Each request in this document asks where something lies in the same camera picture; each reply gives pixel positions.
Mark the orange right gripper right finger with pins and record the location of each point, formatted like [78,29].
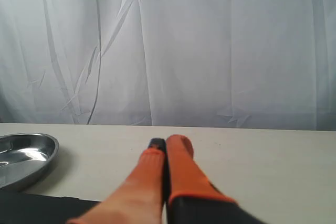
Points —
[193,198]

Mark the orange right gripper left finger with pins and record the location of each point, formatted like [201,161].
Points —
[139,199]

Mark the black plastic tool case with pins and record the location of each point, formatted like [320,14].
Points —
[29,208]

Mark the round stainless steel pan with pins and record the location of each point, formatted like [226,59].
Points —
[25,157]

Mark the white backdrop curtain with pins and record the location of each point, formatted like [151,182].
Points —
[261,64]

